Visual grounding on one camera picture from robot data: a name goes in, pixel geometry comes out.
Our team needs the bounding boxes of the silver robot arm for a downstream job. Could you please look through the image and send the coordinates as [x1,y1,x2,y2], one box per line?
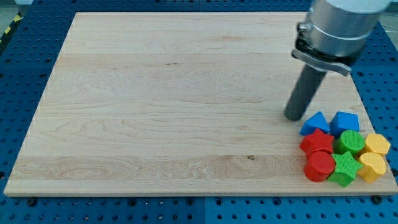
[292,0,391,76]

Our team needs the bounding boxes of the red star block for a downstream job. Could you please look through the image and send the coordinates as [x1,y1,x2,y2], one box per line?
[299,128,334,159]

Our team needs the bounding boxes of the green star block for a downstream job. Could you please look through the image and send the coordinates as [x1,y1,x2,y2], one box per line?
[327,152,363,187]

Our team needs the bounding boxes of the yellow heart block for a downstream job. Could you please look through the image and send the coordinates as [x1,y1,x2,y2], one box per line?
[357,152,386,183]

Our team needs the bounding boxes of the light wooden board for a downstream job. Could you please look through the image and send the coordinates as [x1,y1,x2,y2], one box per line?
[4,12,397,197]

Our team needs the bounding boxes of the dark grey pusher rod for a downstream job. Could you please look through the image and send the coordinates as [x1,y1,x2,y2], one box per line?
[284,65,326,121]

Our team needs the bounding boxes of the blue triangle block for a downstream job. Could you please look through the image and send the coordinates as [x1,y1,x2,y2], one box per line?
[299,111,330,136]

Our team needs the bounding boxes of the red cylinder block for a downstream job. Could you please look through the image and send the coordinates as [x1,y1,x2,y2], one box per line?
[303,152,336,182]

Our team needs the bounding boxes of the blue cube block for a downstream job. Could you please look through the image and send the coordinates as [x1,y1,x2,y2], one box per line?
[330,111,360,139]

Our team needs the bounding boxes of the green cylinder block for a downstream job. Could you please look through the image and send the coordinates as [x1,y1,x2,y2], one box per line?
[333,130,365,156]

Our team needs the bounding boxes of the yellow hexagon block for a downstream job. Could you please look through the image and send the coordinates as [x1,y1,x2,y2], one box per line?
[363,133,391,156]

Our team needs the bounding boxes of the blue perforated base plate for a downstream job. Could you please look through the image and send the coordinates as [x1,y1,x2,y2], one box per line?
[1,0,397,223]

